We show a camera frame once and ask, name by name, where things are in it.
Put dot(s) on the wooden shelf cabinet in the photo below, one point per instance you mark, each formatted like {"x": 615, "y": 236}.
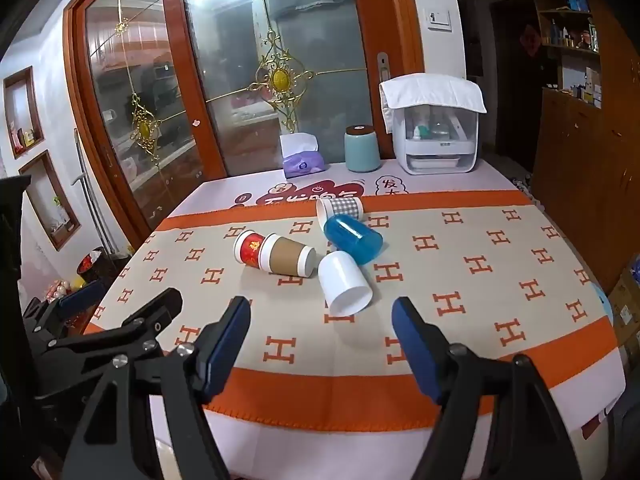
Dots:
{"x": 580, "y": 160}

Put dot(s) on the wooden wall niche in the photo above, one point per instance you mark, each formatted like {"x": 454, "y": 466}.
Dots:
{"x": 50, "y": 200}
{"x": 22, "y": 110}

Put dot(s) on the cardboard box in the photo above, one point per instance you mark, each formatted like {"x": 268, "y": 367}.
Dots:
{"x": 627, "y": 305}

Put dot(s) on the purple tissue pack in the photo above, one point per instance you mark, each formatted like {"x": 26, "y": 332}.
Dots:
{"x": 302, "y": 165}

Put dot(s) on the black bin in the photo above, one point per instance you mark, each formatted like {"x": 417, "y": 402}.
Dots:
{"x": 92, "y": 267}

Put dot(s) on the red paper cup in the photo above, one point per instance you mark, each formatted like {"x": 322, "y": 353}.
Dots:
{"x": 249, "y": 250}

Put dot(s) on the metal mop pole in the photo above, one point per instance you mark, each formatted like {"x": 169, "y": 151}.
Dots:
{"x": 92, "y": 195}

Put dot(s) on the pink printed tablecloth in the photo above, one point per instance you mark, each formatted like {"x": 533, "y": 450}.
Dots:
{"x": 240, "y": 187}

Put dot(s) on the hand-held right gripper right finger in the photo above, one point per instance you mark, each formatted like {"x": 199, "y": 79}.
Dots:
{"x": 416, "y": 352}

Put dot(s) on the white wall switch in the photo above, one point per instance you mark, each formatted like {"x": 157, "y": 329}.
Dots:
{"x": 437, "y": 19}

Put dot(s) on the white towel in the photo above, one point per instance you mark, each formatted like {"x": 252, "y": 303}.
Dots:
{"x": 430, "y": 90}

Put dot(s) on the blue plastic cup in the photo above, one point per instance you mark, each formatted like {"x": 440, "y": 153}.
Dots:
{"x": 350, "y": 237}

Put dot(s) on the white countertop appliance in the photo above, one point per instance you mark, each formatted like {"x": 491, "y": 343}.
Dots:
{"x": 435, "y": 155}

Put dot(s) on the orange patterned blanket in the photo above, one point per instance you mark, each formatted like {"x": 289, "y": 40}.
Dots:
{"x": 500, "y": 285}

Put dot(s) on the white cup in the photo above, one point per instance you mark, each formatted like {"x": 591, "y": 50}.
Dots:
{"x": 342, "y": 280}

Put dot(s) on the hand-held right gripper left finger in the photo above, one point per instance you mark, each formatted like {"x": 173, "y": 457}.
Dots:
{"x": 225, "y": 350}

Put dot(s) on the teal canister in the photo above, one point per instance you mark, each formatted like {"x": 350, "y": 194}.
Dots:
{"x": 362, "y": 150}

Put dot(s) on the wooden glass sliding door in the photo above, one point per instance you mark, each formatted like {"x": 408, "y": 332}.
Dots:
{"x": 145, "y": 85}
{"x": 310, "y": 35}

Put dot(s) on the brown paper cup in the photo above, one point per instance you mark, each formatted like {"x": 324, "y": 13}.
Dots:
{"x": 285, "y": 255}

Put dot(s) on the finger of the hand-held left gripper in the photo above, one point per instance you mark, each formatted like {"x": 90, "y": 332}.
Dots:
{"x": 80, "y": 297}
{"x": 145, "y": 317}

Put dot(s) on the checkered paper cup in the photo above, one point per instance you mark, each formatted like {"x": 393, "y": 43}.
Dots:
{"x": 345, "y": 206}

